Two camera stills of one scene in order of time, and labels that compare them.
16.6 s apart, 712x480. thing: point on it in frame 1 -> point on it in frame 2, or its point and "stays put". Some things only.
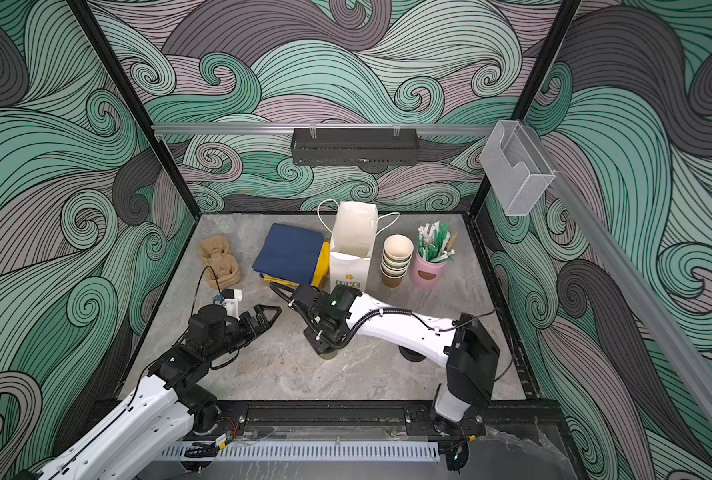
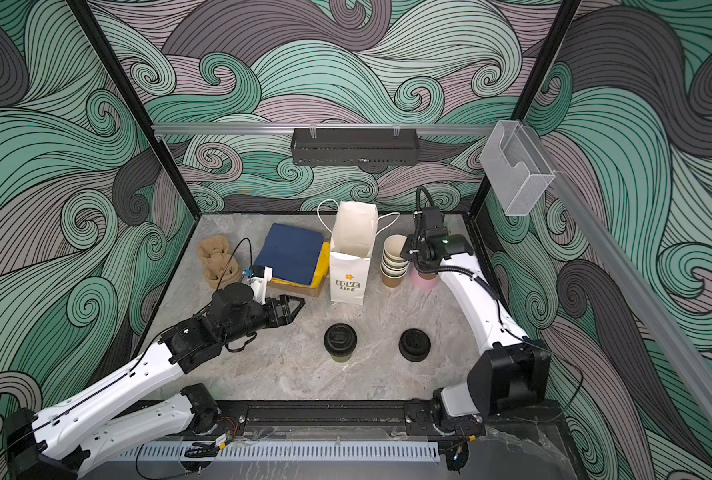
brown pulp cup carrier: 222,268 stays put
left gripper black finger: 261,329 -> 288,318
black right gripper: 313,338 -> 410,249
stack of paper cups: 395,260 stays put
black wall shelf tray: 355,147 stays put
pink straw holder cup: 425,275 stays put
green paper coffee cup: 329,355 -> 341,359
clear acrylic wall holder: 516,167 stays put
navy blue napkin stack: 289,253 stays put
